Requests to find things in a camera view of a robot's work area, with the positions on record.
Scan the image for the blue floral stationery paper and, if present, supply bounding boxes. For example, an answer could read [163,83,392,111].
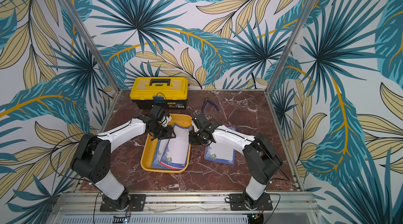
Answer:
[160,124,192,170]
[204,142,236,165]

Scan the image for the yellow plastic tray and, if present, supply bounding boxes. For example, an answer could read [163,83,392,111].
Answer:
[141,114,192,174]

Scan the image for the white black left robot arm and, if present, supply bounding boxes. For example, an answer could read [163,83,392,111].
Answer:
[70,105,176,211]

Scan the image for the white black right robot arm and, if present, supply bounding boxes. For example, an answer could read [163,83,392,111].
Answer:
[189,113,283,210]

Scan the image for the stack of stationery papers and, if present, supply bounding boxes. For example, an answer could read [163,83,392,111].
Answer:
[151,140,169,169]

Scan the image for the yellow black toolbox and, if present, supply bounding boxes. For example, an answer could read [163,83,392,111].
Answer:
[130,77,188,109]

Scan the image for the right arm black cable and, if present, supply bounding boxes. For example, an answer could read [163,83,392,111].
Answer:
[217,129,290,215]

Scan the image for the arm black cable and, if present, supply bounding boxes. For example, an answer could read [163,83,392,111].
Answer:
[217,129,290,215]
[49,134,95,182]

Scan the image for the blue handled pliers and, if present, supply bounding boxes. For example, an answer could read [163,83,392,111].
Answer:
[201,97,220,114]

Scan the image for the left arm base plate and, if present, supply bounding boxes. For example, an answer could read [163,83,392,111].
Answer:
[100,194,146,212]

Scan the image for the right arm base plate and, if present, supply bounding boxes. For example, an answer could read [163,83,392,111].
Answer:
[225,192,273,211]

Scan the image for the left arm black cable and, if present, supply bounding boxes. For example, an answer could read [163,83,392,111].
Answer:
[49,134,95,182]

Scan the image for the aluminium front rail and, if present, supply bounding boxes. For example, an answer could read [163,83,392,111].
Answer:
[50,191,321,218]

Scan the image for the aluminium left corner post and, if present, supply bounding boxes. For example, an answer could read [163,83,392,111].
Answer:
[40,0,121,94]

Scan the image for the aluminium corner post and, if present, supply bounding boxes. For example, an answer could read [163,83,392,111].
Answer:
[40,0,121,94]
[265,0,316,95]

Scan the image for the aluminium right corner post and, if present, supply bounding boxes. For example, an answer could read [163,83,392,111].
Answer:
[265,0,316,95]

